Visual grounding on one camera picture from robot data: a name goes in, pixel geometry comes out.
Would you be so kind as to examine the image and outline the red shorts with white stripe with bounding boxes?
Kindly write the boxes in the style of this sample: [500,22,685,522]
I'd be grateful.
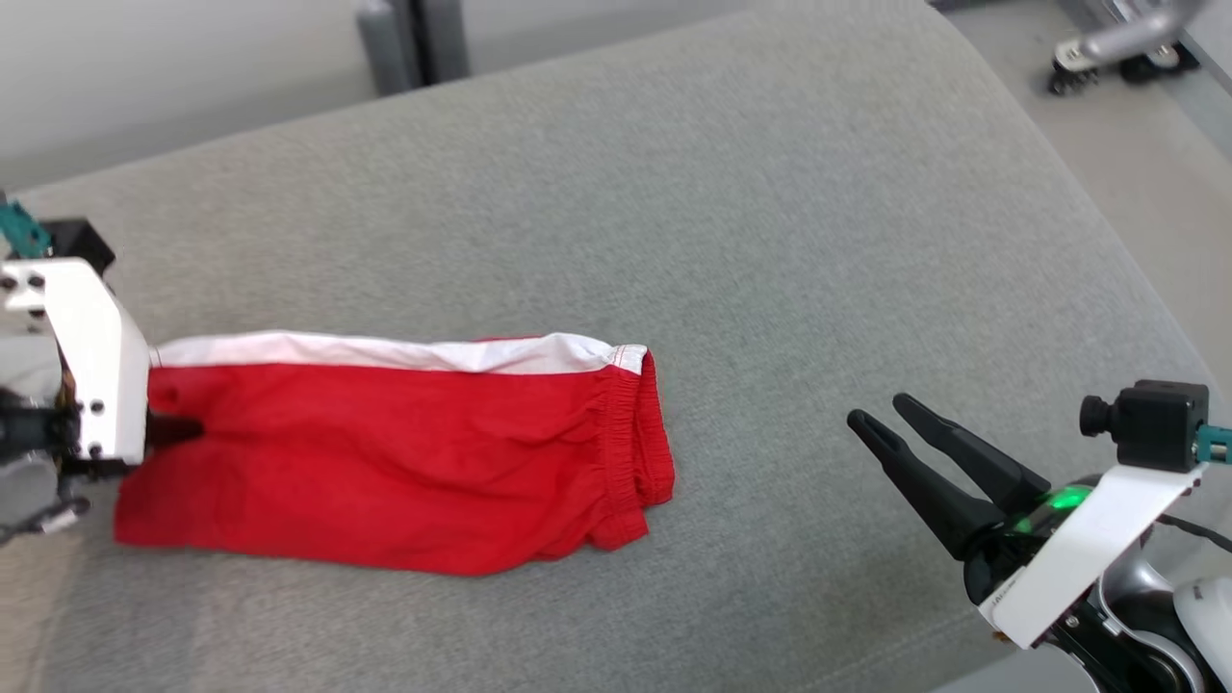
[114,330,677,578]

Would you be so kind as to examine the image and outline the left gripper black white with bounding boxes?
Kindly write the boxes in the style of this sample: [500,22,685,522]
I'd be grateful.
[0,258,205,465]

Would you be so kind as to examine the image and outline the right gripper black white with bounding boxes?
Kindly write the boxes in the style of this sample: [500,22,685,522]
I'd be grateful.
[847,393,1204,651]

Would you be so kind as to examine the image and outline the grey partition post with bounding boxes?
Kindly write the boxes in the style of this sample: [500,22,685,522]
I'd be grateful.
[356,0,473,97]

